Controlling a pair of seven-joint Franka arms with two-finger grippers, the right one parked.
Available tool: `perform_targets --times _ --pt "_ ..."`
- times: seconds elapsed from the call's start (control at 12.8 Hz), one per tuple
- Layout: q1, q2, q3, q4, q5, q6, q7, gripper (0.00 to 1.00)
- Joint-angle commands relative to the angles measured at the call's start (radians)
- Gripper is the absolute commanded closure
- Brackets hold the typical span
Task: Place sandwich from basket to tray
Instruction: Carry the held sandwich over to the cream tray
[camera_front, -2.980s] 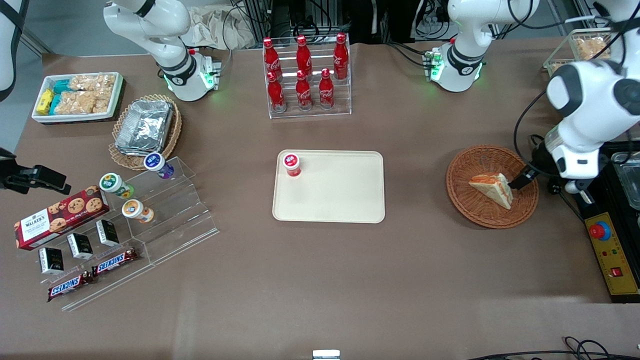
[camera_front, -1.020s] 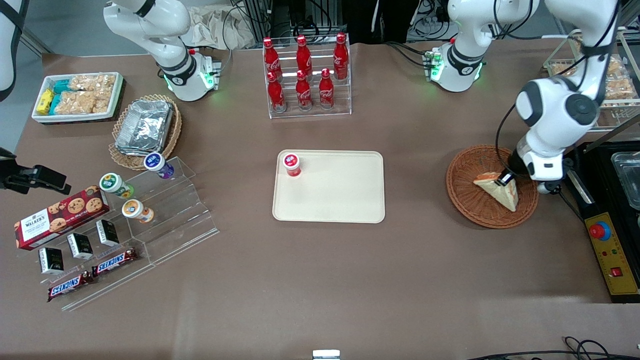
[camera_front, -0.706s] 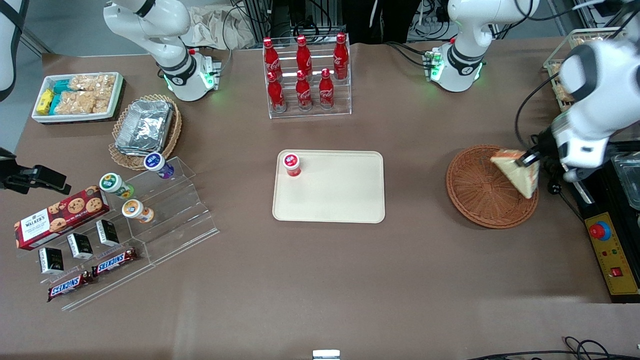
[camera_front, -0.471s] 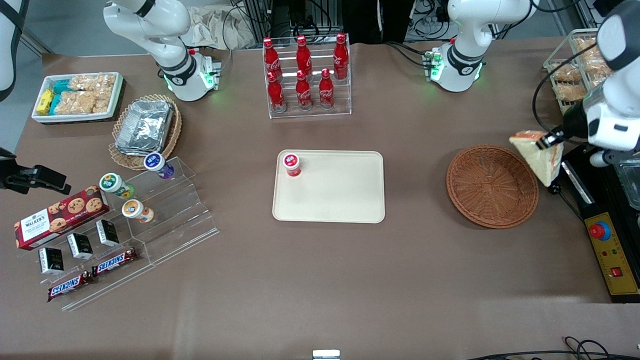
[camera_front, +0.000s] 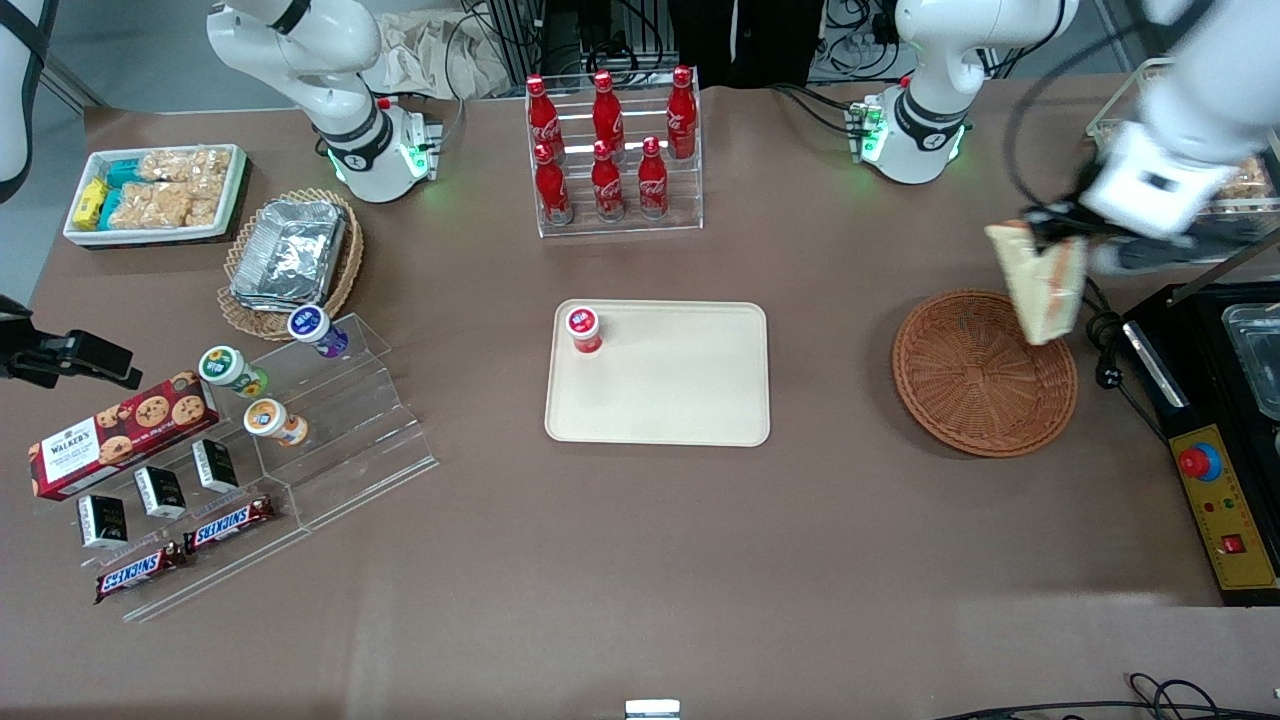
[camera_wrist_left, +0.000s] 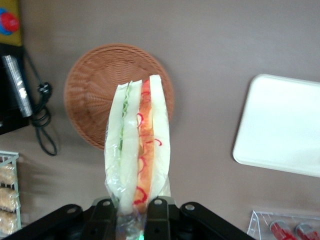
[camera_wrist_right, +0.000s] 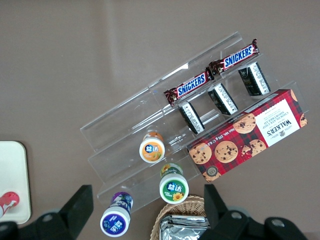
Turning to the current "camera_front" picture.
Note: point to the green lid yogurt bottle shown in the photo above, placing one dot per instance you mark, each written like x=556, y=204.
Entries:
x=225, y=366

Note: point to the light wicker basket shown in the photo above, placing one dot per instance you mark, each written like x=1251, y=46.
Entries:
x=345, y=270

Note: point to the yellow snack pack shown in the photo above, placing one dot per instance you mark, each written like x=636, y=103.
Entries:
x=90, y=203

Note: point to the black tabletop machine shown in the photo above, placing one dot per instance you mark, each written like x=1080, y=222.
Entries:
x=1190, y=380

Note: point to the purple lid yogurt bottle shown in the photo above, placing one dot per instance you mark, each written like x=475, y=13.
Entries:
x=312, y=327

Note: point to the teal snack pack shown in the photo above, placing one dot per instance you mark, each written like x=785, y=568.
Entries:
x=122, y=172
x=110, y=208

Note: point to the triangular packed sandwich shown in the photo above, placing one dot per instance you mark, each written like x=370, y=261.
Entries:
x=1040, y=295

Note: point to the packed bread bag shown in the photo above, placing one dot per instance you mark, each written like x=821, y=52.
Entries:
x=1250, y=182

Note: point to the red cola bottle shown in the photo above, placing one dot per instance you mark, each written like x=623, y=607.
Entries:
x=607, y=185
x=544, y=115
x=681, y=115
x=607, y=110
x=652, y=182
x=552, y=190

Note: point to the white rectangular snack tray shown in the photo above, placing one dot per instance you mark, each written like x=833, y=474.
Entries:
x=235, y=190

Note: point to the stack of foil trays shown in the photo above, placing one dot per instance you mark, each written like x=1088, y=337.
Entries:
x=290, y=250

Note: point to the clear acrylic bread rack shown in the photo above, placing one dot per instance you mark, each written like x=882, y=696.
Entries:
x=1100, y=128

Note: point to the red Walkers cookie box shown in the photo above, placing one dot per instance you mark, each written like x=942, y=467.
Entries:
x=110, y=440

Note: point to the clear plastic container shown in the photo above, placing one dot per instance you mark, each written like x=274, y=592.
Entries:
x=1258, y=350

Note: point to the clear rice cracker bag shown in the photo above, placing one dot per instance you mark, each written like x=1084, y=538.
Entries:
x=160, y=206
x=188, y=165

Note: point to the red lid yogurt bottle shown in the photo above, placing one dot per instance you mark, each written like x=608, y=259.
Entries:
x=584, y=330

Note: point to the cream plastic tray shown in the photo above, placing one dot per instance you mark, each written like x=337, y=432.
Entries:
x=670, y=390

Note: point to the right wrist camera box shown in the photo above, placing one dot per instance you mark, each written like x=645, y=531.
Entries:
x=95, y=358

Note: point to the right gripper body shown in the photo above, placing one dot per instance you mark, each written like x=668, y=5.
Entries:
x=30, y=358

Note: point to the red emergency stop button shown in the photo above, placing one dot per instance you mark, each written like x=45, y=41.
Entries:
x=1199, y=461

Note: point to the orange lid yogurt bottle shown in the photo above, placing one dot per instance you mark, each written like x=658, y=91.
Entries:
x=268, y=418

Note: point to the clear acrylic bottle rack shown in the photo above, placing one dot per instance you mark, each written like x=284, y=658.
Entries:
x=685, y=200

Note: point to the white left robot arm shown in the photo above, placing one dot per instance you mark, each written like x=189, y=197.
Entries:
x=940, y=60

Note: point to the crumpled beige paper bag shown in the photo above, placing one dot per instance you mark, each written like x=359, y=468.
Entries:
x=440, y=55

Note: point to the round brown wicker basket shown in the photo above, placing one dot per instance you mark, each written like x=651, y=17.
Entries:
x=975, y=375

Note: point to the yellow control panel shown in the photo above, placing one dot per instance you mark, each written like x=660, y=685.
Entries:
x=1225, y=520

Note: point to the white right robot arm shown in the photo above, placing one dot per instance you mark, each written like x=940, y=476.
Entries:
x=330, y=60

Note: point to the small black white box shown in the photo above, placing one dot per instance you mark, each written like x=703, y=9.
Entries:
x=161, y=492
x=216, y=466
x=103, y=521

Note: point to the clear acrylic stepped stand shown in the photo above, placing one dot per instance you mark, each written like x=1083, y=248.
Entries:
x=350, y=430

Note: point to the Snickers chocolate bar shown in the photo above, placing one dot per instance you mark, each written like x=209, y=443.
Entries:
x=230, y=523
x=140, y=572

